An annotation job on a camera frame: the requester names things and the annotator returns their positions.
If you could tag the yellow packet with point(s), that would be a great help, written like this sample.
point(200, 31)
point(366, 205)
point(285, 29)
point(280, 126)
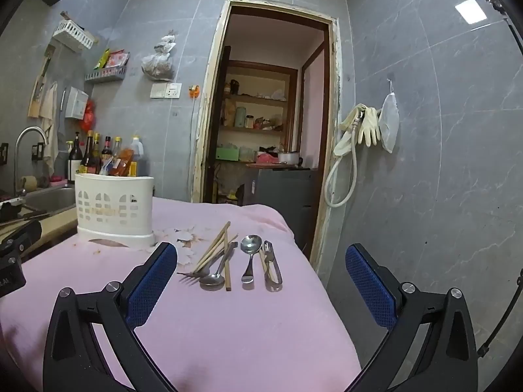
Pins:
point(102, 59)

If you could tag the hanging clear plastic bag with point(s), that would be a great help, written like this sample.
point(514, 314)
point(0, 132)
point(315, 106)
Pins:
point(157, 65)

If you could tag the red plastic bag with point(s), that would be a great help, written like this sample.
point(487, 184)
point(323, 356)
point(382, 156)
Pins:
point(88, 118)

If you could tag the wooden door frame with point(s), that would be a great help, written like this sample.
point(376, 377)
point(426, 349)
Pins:
point(333, 130)

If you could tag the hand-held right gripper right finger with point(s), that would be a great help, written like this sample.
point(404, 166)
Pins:
point(369, 284)

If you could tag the dark bottle white label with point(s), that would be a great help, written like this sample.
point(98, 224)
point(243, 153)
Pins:
point(74, 161)

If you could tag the orange seasoning packets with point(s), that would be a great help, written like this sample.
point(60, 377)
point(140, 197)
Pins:
point(122, 165)

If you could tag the small metal spoon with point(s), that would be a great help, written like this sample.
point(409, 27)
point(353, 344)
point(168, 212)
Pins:
point(212, 281)

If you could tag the white pot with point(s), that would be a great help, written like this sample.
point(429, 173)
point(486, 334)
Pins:
point(288, 158)

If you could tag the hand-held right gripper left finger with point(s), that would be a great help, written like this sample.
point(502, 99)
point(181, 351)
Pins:
point(151, 284)

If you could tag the pink cloth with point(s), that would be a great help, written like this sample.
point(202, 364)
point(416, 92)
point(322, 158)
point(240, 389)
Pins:
point(229, 335)

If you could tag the metal fork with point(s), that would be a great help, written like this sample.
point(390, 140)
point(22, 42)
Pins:
point(188, 276)

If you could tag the green canister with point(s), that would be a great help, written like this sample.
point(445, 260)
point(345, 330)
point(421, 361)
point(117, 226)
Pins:
point(240, 117)

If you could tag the white wall basket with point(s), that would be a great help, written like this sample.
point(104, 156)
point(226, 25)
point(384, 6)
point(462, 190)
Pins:
point(73, 34)

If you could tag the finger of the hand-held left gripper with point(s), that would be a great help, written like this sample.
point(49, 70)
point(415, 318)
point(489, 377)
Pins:
point(10, 210)
point(26, 232)

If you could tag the metal faucet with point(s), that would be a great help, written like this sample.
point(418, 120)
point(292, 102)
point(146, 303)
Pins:
point(26, 132)

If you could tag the large metal spoon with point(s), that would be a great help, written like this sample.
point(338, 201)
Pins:
point(251, 244)

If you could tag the orange wall socket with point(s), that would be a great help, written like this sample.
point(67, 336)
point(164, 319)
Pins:
point(194, 92)

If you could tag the tape roll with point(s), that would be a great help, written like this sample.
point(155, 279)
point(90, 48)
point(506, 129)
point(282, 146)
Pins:
point(28, 183)

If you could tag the red packet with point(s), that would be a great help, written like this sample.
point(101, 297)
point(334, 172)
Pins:
point(118, 58)

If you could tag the wooden cutting board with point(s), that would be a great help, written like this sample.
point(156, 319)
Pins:
point(39, 90)

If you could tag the white switch panel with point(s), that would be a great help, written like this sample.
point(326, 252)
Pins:
point(165, 90)

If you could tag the white wall box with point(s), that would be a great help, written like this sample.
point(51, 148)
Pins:
point(75, 104)

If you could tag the grey wall shelf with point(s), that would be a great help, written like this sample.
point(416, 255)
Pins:
point(106, 75)

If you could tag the green box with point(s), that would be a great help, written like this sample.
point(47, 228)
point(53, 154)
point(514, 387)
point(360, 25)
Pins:
point(227, 154)

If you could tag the wooden shelf unit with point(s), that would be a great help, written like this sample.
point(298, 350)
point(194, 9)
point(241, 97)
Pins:
point(292, 102)

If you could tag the steel sink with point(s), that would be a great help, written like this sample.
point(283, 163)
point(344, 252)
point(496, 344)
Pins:
point(53, 200)

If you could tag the grey cabinet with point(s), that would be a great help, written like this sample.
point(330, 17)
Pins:
point(282, 196)

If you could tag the white plastic utensil holder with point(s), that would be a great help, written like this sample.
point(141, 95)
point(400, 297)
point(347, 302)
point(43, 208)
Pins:
point(114, 208)

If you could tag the white mesh bag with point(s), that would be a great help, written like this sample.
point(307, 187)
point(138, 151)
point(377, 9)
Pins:
point(389, 122)

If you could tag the beige hanging towel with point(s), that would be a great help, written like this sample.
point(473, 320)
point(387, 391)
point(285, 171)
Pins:
point(50, 130)

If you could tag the dark sauce bottle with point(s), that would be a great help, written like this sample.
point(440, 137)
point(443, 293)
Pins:
point(88, 155)

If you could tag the metal peeler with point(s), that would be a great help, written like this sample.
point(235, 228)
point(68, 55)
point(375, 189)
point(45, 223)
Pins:
point(273, 271)

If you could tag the cream rubber gloves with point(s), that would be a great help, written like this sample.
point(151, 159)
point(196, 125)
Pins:
point(369, 128)

